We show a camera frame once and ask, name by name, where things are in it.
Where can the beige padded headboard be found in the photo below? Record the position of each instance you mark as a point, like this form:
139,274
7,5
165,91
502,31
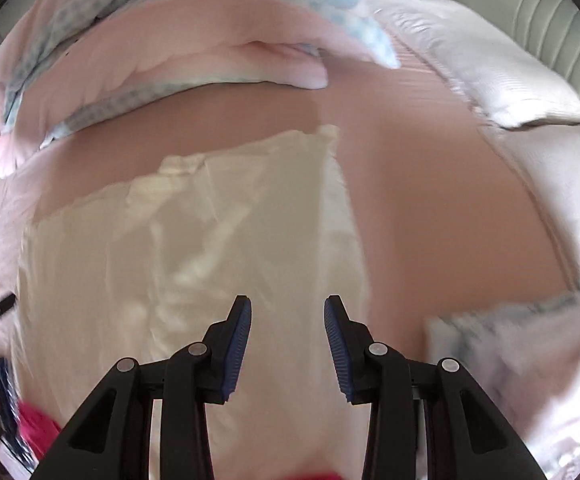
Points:
545,10

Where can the grey pink blanket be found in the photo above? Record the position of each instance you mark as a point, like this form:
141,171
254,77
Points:
495,60

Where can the white small-print cloth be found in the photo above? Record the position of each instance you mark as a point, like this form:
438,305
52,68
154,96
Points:
510,340

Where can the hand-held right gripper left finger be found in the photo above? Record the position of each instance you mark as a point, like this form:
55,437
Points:
240,340

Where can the cream garment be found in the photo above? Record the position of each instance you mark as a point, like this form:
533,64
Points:
194,235

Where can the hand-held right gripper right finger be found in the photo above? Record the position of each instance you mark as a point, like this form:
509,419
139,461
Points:
335,350

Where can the pink quilt with blue gingham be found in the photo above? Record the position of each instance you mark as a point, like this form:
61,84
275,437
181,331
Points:
169,35

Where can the pink sheet bed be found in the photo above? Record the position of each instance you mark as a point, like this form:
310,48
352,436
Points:
445,210

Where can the red garment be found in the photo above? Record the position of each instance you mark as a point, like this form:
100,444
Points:
37,427

